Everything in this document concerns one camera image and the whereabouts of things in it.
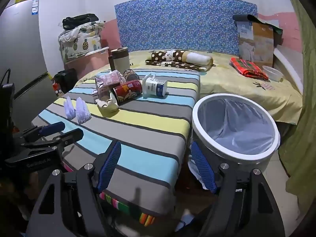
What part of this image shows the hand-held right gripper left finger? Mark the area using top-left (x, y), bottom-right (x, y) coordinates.
top-left (25, 140), bottom-right (122, 237)

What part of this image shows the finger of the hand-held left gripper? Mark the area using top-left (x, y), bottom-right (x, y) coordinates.
top-left (20, 122), bottom-right (66, 142)
top-left (22, 128), bottom-right (84, 153)

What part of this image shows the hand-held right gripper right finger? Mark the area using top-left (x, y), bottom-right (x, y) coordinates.
top-left (191, 141), bottom-right (287, 237)

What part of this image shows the purple foam piece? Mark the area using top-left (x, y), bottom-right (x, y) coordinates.
top-left (75, 97), bottom-right (91, 124)
top-left (64, 96), bottom-right (76, 119)

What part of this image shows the white tissue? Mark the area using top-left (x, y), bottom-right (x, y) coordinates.
top-left (95, 94), bottom-right (119, 111)

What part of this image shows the translucent bin liner bag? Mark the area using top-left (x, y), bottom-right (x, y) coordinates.
top-left (188, 98), bottom-right (275, 190)

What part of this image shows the purple milk carton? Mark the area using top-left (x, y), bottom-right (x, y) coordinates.
top-left (95, 71), bottom-right (127, 99)

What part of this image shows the red cartoon can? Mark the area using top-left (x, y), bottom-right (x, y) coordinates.
top-left (112, 79), bottom-right (144, 105)

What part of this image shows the brown patterned paper cup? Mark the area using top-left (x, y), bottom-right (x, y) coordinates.
top-left (123, 69), bottom-right (139, 82)

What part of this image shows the rainbow striped cloth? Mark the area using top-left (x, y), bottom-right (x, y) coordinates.
top-left (99, 191), bottom-right (158, 228)

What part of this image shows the red toy car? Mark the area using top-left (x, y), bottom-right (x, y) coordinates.
top-left (51, 79), bottom-right (61, 97)

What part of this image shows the black backpack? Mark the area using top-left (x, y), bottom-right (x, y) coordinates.
top-left (53, 69), bottom-right (78, 93)

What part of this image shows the striped tablecloth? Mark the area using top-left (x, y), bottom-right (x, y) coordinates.
top-left (31, 68), bottom-right (200, 224)

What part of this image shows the pink storage box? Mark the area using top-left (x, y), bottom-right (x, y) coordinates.
top-left (64, 47), bottom-right (110, 79)

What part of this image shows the pineapple print storage bag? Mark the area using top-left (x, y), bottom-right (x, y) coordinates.
top-left (58, 21), bottom-right (105, 63)

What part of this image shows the brown and cream tumbler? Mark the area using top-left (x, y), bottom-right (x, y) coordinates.
top-left (109, 47), bottom-right (130, 71)

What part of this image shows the yellow bed sheet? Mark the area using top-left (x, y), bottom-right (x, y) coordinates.
top-left (74, 49), bottom-right (304, 125)

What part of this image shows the grey refrigerator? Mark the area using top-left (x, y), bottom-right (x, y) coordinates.
top-left (0, 0), bottom-right (58, 129)

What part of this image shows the red plaid cloth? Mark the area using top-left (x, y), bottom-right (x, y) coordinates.
top-left (230, 57), bottom-right (269, 81)

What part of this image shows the black bag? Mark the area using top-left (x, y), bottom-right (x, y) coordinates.
top-left (62, 13), bottom-right (99, 29)

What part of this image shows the brown polka dot blanket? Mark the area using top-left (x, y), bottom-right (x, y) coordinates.
top-left (145, 50), bottom-right (214, 72)

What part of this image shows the clear plastic bowl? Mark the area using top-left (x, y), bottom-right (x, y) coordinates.
top-left (262, 65), bottom-right (284, 82)

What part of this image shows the green curtain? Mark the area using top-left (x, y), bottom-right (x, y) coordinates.
top-left (279, 0), bottom-right (316, 203)

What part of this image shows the printed cardboard box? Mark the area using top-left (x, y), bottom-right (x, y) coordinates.
top-left (237, 20), bottom-right (275, 68)

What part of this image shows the blue floral headboard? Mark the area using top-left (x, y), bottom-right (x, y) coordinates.
top-left (114, 0), bottom-right (258, 55)

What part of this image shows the white bed frame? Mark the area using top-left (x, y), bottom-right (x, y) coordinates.
top-left (273, 46), bottom-right (305, 94)

